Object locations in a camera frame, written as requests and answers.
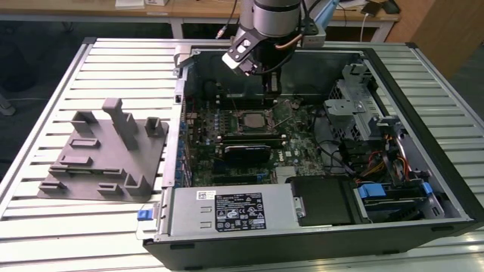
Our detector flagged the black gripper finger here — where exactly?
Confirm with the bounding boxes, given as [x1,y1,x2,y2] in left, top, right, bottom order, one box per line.
[262,72,273,100]
[271,70,282,100]

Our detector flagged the metal locking lever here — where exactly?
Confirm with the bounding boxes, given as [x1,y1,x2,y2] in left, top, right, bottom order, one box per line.
[273,114,294,128]

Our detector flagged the silver CPU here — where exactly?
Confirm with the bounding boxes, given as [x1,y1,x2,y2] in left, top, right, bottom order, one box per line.
[241,113,266,129]

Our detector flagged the CPU socket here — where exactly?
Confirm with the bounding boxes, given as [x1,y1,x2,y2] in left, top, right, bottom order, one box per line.
[234,110,274,134]

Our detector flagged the black RAM slot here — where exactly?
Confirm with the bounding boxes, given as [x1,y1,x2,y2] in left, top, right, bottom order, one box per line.
[217,93,278,111]

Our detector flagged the installed black RAM stick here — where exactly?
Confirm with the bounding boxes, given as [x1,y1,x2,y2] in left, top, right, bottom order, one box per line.
[221,133,283,148]

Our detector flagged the metal drive cage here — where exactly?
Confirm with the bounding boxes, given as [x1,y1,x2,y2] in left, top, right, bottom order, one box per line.
[322,63,385,142]

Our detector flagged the green motherboard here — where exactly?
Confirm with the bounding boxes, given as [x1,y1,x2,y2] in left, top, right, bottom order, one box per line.
[181,96,327,188]

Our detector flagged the black graphics card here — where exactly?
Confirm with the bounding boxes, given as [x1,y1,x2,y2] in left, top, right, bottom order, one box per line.
[221,144,271,167]

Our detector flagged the silver chipset heatsink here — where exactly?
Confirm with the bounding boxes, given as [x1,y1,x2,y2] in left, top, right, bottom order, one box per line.
[274,166,299,184]

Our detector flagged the black device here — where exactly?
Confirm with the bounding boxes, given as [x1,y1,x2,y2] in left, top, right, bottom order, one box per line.
[359,1,385,16]
[381,0,401,14]

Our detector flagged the black drive box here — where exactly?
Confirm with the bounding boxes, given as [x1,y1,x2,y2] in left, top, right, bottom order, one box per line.
[289,175,359,227]

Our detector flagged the hard disk in blue carrier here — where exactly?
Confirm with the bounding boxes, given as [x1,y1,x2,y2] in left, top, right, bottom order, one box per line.
[353,181,445,224]

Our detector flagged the grey parts rack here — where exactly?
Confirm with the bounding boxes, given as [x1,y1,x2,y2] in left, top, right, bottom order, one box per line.
[37,97,171,202]

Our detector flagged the wooden cabinet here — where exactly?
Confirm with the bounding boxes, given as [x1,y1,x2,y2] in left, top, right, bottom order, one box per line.
[386,0,484,82]

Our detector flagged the silver power supply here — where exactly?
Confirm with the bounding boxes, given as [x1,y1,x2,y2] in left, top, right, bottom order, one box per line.
[167,184,299,237]

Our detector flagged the wooden desk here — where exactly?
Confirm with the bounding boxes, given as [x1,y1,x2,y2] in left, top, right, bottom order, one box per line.
[0,0,401,42]

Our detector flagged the black PC case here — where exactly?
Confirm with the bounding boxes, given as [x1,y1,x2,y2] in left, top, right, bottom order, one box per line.
[134,42,484,271]

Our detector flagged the grey chair leg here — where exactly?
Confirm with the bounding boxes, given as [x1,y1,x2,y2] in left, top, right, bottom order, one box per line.
[0,92,15,116]

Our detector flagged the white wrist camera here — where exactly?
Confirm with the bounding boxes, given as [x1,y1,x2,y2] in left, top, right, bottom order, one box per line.
[221,31,261,76]

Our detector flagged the thin cable with red plug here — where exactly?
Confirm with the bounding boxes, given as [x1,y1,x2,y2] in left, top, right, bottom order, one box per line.
[214,0,242,40]

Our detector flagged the white charging cable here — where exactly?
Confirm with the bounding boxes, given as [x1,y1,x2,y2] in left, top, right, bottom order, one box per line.
[358,12,369,43]

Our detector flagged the yellow red power wires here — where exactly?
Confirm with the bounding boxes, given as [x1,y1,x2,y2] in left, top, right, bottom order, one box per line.
[350,133,414,185]

